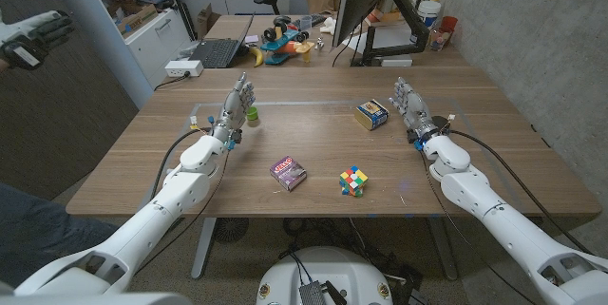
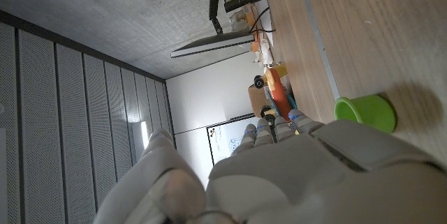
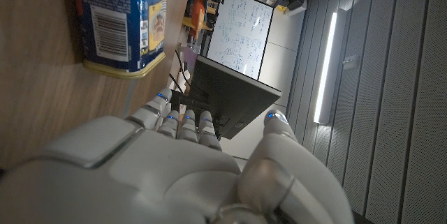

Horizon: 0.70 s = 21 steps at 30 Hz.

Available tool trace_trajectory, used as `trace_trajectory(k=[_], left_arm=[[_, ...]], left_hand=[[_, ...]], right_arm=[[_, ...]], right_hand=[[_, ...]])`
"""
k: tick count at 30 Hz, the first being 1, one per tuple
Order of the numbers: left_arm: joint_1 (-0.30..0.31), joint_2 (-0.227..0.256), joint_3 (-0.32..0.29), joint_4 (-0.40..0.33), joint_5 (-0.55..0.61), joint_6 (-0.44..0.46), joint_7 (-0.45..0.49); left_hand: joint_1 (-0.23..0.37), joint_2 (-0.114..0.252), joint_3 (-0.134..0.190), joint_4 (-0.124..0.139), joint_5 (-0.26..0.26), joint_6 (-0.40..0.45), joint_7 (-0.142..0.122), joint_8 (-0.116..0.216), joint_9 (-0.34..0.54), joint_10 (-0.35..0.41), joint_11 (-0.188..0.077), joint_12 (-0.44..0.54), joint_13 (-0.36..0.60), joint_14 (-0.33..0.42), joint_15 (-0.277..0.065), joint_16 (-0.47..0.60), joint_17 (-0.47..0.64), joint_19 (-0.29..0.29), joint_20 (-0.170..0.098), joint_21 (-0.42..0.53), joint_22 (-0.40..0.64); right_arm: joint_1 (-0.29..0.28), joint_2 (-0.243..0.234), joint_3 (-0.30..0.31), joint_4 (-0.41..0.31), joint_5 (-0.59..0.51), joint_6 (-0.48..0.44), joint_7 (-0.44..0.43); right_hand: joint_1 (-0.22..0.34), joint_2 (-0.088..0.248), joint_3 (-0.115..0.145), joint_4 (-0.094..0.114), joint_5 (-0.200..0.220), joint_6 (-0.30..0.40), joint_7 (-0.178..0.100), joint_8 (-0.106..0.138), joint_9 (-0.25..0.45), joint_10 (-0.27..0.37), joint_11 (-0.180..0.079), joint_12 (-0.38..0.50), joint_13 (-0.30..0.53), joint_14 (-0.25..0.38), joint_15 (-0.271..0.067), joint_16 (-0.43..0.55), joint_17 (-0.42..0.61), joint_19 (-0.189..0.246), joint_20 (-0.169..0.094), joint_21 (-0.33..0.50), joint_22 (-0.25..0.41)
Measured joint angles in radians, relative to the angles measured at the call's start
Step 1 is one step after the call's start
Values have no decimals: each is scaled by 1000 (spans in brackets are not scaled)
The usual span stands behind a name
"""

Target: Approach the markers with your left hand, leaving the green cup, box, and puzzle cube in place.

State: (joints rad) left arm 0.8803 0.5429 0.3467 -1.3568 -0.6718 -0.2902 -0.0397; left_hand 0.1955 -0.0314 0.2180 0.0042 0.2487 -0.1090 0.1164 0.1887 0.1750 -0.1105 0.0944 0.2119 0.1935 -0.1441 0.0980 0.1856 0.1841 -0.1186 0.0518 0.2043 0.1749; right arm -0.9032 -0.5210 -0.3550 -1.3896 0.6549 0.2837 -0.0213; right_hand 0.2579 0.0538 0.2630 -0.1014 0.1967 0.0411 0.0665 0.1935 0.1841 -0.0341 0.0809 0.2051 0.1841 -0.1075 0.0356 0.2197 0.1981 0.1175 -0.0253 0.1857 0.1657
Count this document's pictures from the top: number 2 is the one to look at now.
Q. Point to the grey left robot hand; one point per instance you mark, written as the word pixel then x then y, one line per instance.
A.
pixel 297 182

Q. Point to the green plastic cup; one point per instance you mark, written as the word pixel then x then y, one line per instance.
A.
pixel 370 110

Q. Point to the white whiteboard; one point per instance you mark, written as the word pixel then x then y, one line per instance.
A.
pixel 223 140

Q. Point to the orange and teal toy airplane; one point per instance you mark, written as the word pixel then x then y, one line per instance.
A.
pixel 279 93

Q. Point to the long ceiling lamp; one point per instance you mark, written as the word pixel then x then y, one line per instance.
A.
pixel 144 134

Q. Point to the dark computer monitor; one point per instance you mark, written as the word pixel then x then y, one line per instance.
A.
pixel 213 44

